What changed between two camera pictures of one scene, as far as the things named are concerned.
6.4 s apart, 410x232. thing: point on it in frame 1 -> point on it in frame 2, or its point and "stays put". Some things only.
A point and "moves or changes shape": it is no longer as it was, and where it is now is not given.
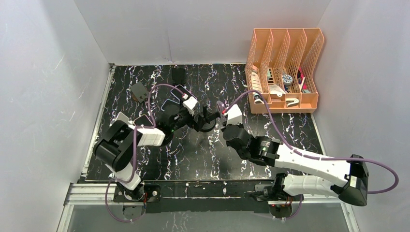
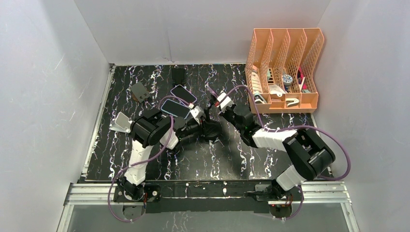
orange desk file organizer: [280, 65] stays put
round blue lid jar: [287, 79] stays put
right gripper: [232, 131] -> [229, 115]
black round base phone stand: [210, 122] moves or changes shape
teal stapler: [257, 98] stays put
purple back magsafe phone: [221, 107] moves or changes shape
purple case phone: [178, 94] stays put
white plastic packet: [274, 89] stays put
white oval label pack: [255, 80] stays put
